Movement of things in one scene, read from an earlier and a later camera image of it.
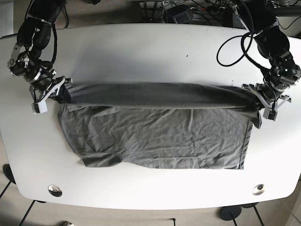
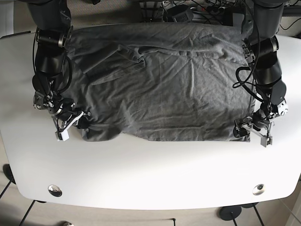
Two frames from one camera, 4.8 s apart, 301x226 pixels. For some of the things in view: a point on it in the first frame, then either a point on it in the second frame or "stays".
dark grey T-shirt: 176,125 → 170,81
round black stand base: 229,213 stays
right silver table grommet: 259,189 stays
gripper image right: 272,105 → 259,121
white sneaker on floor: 66,223 stays
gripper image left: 37,96 → 63,123
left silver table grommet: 55,190 stays
